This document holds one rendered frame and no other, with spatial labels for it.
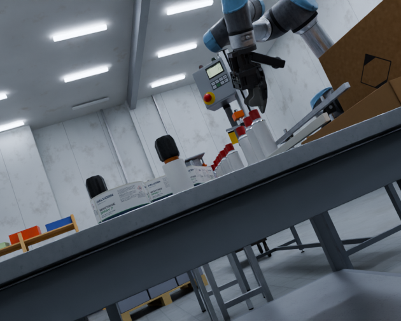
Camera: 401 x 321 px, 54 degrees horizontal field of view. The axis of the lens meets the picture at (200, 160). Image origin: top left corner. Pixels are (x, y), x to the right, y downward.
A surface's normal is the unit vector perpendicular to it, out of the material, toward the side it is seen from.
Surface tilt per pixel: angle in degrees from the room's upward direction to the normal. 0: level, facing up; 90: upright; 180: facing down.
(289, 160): 90
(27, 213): 90
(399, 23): 90
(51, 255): 90
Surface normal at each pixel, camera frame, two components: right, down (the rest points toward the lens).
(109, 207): -0.18, -0.10
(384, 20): -0.87, 0.29
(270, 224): 0.13, -0.22
